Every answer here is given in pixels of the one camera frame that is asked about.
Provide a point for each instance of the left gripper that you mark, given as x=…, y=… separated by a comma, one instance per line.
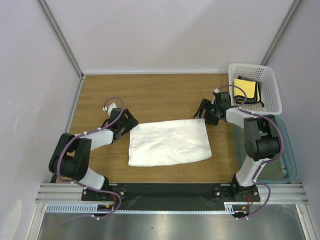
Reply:
x=131, y=122

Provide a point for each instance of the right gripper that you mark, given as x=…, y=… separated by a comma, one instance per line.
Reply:
x=206, y=110

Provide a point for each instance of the white towel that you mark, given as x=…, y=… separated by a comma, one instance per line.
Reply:
x=169, y=143

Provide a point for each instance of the dark grey towel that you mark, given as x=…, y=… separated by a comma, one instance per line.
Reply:
x=248, y=91

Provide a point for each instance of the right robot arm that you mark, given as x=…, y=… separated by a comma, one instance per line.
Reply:
x=263, y=141

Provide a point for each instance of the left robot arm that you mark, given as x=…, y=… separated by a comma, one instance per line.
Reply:
x=71, y=156

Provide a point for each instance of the white perforated plastic basket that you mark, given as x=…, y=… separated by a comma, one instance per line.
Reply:
x=270, y=91

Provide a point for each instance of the clear teal plastic bin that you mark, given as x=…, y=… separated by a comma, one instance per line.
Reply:
x=282, y=171

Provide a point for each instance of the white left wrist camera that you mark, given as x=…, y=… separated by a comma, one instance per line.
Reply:
x=108, y=109

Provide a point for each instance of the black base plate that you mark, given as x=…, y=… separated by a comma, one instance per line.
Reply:
x=181, y=196

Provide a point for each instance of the grey slotted cable duct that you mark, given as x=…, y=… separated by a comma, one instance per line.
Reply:
x=92, y=208

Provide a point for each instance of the aluminium frame rail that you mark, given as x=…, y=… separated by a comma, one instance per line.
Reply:
x=71, y=193

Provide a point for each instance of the left aluminium corner post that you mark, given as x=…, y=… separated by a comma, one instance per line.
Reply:
x=48, y=14

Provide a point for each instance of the aluminium corner post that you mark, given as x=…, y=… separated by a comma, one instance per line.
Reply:
x=288, y=18
x=48, y=14

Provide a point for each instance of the right aluminium corner post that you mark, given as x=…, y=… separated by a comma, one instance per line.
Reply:
x=288, y=18

